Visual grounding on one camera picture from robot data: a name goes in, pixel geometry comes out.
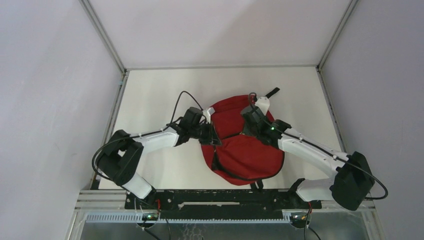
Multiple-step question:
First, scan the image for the red student backpack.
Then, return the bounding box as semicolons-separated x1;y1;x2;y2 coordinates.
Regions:
201;94;285;189

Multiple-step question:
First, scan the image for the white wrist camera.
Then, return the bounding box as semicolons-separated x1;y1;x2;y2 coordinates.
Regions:
254;96;270;116
202;107;215;124

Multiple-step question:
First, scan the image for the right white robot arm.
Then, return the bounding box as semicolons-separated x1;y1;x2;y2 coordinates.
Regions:
240;105;376;211

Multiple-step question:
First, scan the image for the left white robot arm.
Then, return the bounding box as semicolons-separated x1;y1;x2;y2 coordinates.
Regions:
92;107;220;209

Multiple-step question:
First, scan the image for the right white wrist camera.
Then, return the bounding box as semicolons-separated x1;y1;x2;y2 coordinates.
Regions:
254;96;270;116

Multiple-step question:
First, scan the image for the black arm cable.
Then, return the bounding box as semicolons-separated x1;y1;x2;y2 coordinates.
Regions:
91;90;205;181
247;92;389;240

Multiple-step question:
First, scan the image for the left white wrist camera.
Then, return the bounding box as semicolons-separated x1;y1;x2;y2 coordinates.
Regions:
202;107;215;124

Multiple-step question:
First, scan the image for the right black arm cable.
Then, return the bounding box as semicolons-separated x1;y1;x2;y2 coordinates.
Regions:
247;92;389;240

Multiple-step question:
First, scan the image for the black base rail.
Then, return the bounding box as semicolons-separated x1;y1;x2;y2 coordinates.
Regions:
124;189;322;221

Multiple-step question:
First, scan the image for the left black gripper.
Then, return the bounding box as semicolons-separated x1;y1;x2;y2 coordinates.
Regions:
189;120;222;146

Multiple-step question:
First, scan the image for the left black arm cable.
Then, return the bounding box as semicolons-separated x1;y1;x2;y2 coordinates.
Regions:
91;90;205;181

